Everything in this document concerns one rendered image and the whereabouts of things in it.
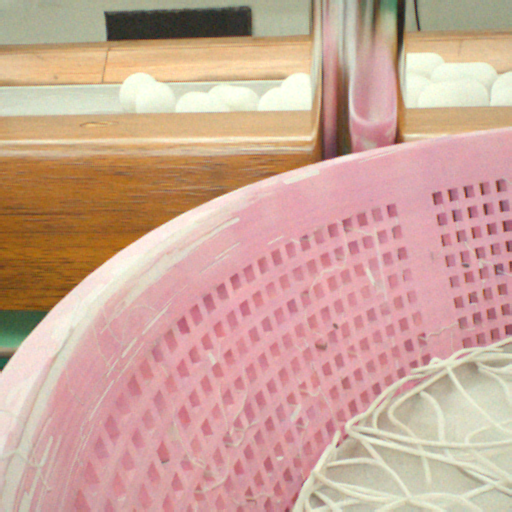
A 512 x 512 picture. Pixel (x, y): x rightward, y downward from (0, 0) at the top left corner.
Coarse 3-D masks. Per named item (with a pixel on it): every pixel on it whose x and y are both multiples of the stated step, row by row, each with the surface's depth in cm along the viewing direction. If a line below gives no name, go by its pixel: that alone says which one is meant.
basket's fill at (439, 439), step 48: (432, 384) 16; (480, 384) 16; (336, 432) 14; (384, 432) 13; (432, 432) 14; (480, 432) 13; (336, 480) 13; (384, 480) 13; (432, 480) 13; (480, 480) 12
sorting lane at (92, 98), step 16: (256, 80) 57; (272, 80) 56; (0, 96) 55; (16, 96) 55; (32, 96) 54; (48, 96) 54; (64, 96) 54; (80, 96) 53; (96, 96) 53; (112, 96) 53; (176, 96) 51; (0, 112) 47; (16, 112) 47; (32, 112) 47; (48, 112) 47; (64, 112) 46; (80, 112) 46; (96, 112) 46; (112, 112) 46
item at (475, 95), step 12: (432, 84) 35; (444, 84) 35; (456, 84) 35; (468, 84) 36; (480, 84) 36; (420, 96) 35; (432, 96) 35; (444, 96) 35; (456, 96) 35; (468, 96) 35; (480, 96) 35
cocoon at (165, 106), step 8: (144, 88) 40; (152, 88) 39; (160, 88) 39; (168, 88) 40; (144, 96) 39; (152, 96) 39; (160, 96) 39; (168, 96) 39; (136, 104) 40; (144, 104) 39; (152, 104) 39; (160, 104) 39; (168, 104) 39; (144, 112) 39; (152, 112) 39; (160, 112) 39; (168, 112) 40
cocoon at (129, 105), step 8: (128, 80) 43; (136, 80) 43; (144, 80) 43; (152, 80) 44; (128, 88) 43; (136, 88) 43; (120, 96) 43; (128, 96) 43; (136, 96) 43; (128, 104) 43; (128, 112) 44; (136, 112) 43
